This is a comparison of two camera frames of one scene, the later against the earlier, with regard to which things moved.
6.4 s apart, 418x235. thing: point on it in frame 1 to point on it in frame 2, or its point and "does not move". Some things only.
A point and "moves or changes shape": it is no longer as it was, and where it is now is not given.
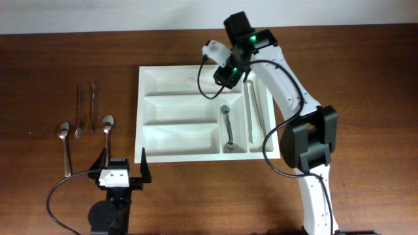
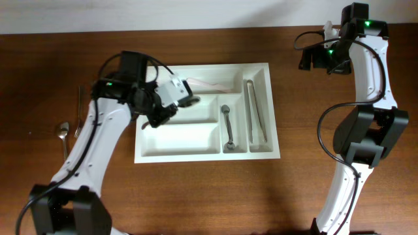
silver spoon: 106,122 moves or changes shape
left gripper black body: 136,183 to 157,113
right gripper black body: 232,69 to 334,58
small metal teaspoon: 226,109 does not move
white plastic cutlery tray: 174,123 does not move
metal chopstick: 249,94 does not move
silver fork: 81,125 does not move
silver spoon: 63,130 does not move
